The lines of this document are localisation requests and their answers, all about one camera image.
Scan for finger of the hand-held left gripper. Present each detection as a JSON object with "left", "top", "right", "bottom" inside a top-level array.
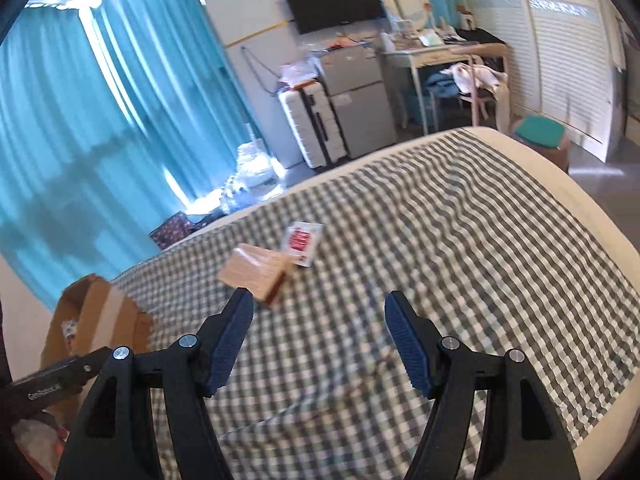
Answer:
[{"left": 74, "top": 346, "right": 112, "bottom": 379}]

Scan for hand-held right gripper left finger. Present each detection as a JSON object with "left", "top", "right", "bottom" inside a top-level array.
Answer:
[{"left": 55, "top": 287, "right": 255, "bottom": 480}]

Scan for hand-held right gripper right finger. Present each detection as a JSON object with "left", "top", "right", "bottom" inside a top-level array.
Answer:
[{"left": 384, "top": 290, "right": 581, "bottom": 480}]

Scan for brown cardboard box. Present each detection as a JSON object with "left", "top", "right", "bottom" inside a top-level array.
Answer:
[{"left": 41, "top": 274, "right": 153, "bottom": 426}]

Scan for beige paper box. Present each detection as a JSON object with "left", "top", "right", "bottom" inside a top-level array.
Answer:
[{"left": 218, "top": 243, "right": 292, "bottom": 307}]

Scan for pink and white plastic bag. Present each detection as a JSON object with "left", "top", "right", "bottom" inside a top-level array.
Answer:
[{"left": 10, "top": 412, "right": 68, "bottom": 478}]

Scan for checked bed sheet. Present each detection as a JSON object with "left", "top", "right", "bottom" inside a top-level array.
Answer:
[{"left": 107, "top": 127, "right": 640, "bottom": 480}]

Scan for red and white sachet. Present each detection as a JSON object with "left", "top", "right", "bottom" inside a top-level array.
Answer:
[{"left": 281, "top": 221, "right": 323, "bottom": 267}]

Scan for dark patterned bag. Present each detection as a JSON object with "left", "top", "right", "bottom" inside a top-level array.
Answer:
[{"left": 150, "top": 211, "right": 221, "bottom": 251}]

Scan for pack of small water bottles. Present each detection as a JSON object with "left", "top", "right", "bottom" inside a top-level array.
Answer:
[{"left": 220, "top": 175, "right": 251, "bottom": 211}]

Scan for large clear water jug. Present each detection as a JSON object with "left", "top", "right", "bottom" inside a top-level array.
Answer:
[{"left": 235, "top": 141, "right": 281, "bottom": 196}]

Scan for white suitcase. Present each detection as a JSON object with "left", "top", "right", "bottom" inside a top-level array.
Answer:
[{"left": 278, "top": 80, "right": 351, "bottom": 170}]

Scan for grey small fridge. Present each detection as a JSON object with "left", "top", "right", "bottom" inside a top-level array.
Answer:
[{"left": 320, "top": 45, "right": 398, "bottom": 160}]

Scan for teal lidded bin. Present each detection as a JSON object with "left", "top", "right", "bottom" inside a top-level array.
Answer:
[{"left": 515, "top": 116, "right": 571, "bottom": 173}]

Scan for wide blue curtain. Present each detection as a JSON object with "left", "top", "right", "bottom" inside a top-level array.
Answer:
[{"left": 0, "top": 0, "right": 266, "bottom": 311}]

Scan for wooden chair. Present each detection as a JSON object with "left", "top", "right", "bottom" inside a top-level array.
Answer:
[{"left": 425, "top": 57, "right": 511, "bottom": 128}]

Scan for blue cloth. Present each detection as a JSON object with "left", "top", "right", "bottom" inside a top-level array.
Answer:
[{"left": 426, "top": 72, "right": 458, "bottom": 97}]

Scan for white cloth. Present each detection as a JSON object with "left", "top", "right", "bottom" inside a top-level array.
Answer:
[{"left": 445, "top": 62, "right": 508, "bottom": 92}]

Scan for pile of plastic bags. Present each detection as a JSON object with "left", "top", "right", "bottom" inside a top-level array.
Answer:
[{"left": 280, "top": 57, "right": 323, "bottom": 88}]

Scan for cream dressing table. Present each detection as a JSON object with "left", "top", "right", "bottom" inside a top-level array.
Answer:
[{"left": 382, "top": 42, "right": 511, "bottom": 128}]

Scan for black bag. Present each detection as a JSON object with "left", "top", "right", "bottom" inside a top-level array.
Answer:
[{"left": 457, "top": 27, "right": 503, "bottom": 45}]

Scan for white louvred wardrobe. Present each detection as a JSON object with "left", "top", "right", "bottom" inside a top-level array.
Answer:
[{"left": 450, "top": 0, "right": 626, "bottom": 163}]

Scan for oval white mirror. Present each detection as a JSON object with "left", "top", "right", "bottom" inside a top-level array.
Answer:
[{"left": 386, "top": 0, "right": 432, "bottom": 33}]

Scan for black hanging cable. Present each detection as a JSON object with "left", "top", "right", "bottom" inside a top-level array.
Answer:
[{"left": 241, "top": 46, "right": 281, "bottom": 96}]

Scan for black wall television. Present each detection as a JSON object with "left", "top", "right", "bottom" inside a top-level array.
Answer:
[{"left": 282, "top": 0, "right": 386, "bottom": 35}]

